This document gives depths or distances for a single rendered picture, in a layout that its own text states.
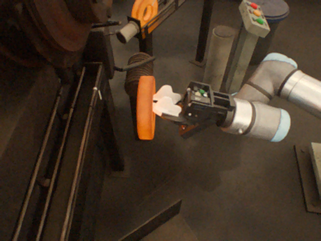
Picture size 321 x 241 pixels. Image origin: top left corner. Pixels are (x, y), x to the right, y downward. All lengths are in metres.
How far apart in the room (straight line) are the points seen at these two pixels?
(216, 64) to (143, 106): 1.03
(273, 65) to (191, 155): 0.86
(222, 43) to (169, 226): 1.03
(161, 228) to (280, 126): 0.40
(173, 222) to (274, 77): 0.49
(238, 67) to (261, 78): 0.87
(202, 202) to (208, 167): 0.21
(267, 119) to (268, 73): 0.17
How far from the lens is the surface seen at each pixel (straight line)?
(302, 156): 1.69
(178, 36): 2.31
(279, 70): 0.78
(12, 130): 0.61
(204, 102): 0.58
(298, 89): 0.76
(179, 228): 0.72
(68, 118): 0.81
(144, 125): 0.56
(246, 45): 1.55
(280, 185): 1.56
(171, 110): 0.60
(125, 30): 1.13
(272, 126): 0.67
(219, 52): 1.48
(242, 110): 0.63
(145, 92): 0.55
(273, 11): 1.95
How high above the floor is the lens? 1.30
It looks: 53 degrees down
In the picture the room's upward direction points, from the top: straight up
